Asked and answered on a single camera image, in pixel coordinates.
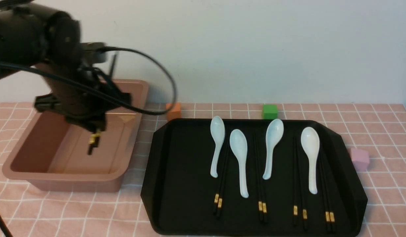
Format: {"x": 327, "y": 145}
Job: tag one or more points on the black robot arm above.
{"x": 49, "y": 40}

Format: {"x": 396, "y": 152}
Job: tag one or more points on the pink plastic bin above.
{"x": 52, "y": 155}

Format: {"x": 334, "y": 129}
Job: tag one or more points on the pink checkered tablecloth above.
{"x": 380, "y": 129}

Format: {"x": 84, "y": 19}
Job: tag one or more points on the white ceramic spoon far right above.
{"x": 310, "y": 143}

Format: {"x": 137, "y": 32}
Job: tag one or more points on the black chopstick gold band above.
{"x": 325, "y": 195}
{"x": 219, "y": 183}
{"x": 257, "y": 169}
{"x": 333, "y": 223}
{"x": 222, "y": 188}
{"x": 295, "y": 182}
{"x": 262, "y": 202}
{"x": 301, "y": 183}

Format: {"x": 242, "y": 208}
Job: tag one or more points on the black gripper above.
{"x": 77, "y": 107}

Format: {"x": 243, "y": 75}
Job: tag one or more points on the white ceramic spoon far left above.
{"x": 217, "y": 129}

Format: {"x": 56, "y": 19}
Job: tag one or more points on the green cube block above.
{"x": 269, "y": 111}

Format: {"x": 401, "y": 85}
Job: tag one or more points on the white ceramic spoon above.
{"x": 217, "y": 129}
{"x": 238, "y": 145}
{"x": 310, "y": 143}
{"x": 273, "y": 136}

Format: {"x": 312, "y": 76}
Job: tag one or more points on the black plastic tray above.
{"x": 178, "y": 191}

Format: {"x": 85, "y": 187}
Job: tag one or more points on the orange cube block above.
{"x": 175, "y": 112}

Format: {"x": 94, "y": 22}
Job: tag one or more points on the pink cube block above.
{"x": 360, "y": 158}

